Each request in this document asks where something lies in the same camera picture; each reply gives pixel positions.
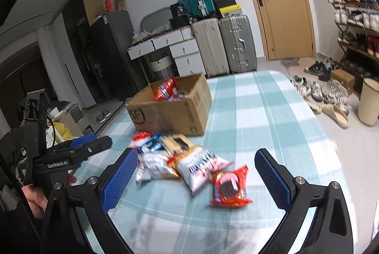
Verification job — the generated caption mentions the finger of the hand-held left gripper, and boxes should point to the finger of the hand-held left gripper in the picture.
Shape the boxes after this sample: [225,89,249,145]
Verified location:
[69,136,113,164]
[61,134,98,149]

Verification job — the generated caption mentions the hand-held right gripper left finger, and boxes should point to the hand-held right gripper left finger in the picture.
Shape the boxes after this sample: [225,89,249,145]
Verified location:
[40,148,139,254]

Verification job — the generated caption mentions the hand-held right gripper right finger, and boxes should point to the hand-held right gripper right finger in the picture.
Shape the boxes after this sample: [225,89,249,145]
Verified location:
[253,149,354,254]

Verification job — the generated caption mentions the red sandwich cookie packet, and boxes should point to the red sandwich cookie packet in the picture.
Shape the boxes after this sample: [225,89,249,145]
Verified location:
[210,165,253,208]

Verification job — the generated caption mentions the red and white snack packet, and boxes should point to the red and white snack packet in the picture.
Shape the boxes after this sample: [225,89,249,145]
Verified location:
[132,132,151,151]

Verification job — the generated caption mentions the blue cookie packet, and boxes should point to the blue cookie packet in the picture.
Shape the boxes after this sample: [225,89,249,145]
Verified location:
[138,135,165,154]

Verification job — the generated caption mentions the clear cracker sandwich packet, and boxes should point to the clear cracker sandwich packet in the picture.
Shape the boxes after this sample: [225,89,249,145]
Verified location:
[161,135,194,155]

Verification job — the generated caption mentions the white noodle snack bag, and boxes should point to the white noodle snack bag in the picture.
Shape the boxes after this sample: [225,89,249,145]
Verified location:
[167,147,234,194]

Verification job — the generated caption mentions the brown cardboard box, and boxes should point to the brown cardboard box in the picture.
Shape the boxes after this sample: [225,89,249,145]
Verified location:
[126,73,213,136]

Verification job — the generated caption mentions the red triangular snack packet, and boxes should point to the red triangular snack packet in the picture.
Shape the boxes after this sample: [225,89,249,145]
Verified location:
[153,83,171,101]

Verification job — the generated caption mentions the purple candy bag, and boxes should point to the purple candy bag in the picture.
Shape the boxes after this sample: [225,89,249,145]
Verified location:
[170,89,188,100]

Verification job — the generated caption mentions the person's left forearm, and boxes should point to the person's left forearm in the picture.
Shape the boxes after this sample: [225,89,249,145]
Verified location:
[0,126,33,192]

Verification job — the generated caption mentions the person's left hand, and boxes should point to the person's left hand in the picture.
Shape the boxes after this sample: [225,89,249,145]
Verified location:
[22,185,50,219]

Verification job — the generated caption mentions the yellow cloth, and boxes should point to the yellow cloth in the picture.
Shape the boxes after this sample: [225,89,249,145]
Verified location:
[49,120,74,143]

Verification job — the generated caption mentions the grey storage box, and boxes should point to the grey storage box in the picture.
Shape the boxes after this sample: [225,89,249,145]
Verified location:
[59,103,83,136]

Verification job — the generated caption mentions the patterned rug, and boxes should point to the patterned rug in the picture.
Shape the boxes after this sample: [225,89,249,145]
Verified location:
[89,97,137,136]

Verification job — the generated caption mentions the person's black jacket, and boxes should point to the person's black jacket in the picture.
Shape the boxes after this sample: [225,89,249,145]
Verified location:
[0,183,42,254]

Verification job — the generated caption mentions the beige slide sandal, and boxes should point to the beige slide sandal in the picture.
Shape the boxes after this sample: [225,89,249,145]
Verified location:
[305,100,323,115]
[321,104,350,128]

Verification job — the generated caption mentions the black refrigerator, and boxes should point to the black refrigerator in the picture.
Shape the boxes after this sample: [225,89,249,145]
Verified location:
[89,11,145,100]

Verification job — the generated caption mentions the dark wardrobe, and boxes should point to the dark wardrobe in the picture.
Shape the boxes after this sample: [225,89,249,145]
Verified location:
[62,0,104,108]

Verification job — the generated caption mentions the woven laundry basket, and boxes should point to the woven laundry basket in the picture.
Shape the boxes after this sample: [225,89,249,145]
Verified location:
[147,54,178,81]

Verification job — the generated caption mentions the pile of sneakers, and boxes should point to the pile of sneakers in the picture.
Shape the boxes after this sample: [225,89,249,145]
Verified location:
[290,58,351,108]

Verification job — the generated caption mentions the grey door mat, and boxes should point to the grey door mat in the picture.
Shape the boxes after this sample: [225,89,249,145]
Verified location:
[281,58,320,77]

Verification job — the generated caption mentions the small brown carton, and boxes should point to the small brown carton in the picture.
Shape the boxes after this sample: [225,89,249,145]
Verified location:
[330,69,356,91]

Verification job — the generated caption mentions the cream waste bin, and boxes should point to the cream waste bin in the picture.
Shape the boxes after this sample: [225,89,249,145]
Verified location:
[358,78,379,126]

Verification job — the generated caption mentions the white drawer desk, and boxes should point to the white drawer desk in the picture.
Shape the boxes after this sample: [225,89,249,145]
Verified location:
[127,26,206,79]

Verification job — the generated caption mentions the silver suitcase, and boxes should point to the silver suitcase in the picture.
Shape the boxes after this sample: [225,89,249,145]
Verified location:
[219,15,258,74]

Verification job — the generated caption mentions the grey oval tray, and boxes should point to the grey oval tray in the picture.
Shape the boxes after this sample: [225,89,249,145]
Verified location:
[140,8,174,33]

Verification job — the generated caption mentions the beige suitcase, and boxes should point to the beige suitcase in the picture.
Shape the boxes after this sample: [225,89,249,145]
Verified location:
[191,18,230,78]

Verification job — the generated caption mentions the black container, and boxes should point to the black container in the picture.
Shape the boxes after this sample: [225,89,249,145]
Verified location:
[169,17,191,29]

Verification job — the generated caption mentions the shoe rack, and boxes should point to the shoe rack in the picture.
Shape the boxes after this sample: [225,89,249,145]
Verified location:
[329,0,379,85]

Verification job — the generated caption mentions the black bag with white label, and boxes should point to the black bag with white label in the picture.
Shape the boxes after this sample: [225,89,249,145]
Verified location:
[170,3,185,19]

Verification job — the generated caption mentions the yellow and black shoe box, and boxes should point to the yellow and black shoe box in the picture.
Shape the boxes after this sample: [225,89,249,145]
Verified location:
[217,4,243,18]

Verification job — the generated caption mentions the wooden door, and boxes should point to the wooden door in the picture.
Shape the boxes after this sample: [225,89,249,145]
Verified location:
[232,0,316,60]

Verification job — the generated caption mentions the rows of assorted shoes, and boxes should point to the rows of assorted shoes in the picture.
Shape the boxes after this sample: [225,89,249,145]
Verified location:
[328,0,379,59]

